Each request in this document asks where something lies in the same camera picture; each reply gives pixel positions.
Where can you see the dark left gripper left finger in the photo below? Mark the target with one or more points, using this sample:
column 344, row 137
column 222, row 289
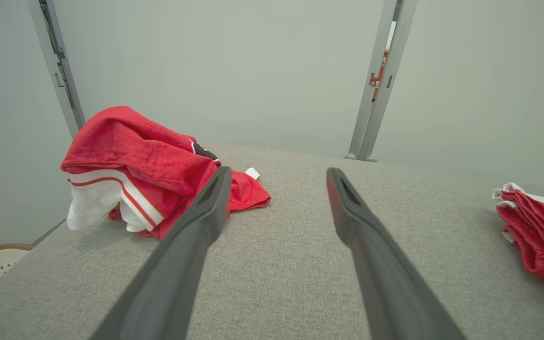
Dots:
column 177, row 264

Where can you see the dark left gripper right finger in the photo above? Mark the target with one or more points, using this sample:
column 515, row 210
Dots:
column 385, row 283

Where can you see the red and white basketball jersey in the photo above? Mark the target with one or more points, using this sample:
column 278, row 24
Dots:
column 158, row 170

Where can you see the red basketball shorts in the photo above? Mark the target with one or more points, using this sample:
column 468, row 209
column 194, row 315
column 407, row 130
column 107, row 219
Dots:
column 543, row 241

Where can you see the grey double partition post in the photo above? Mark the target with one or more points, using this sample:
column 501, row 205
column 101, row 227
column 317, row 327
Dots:
column 376, row 118

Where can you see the red wall sign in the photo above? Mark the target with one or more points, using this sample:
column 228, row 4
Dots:
column 378, row 80

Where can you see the grey corner partition post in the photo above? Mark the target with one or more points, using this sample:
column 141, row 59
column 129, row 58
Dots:
column 62, row 80

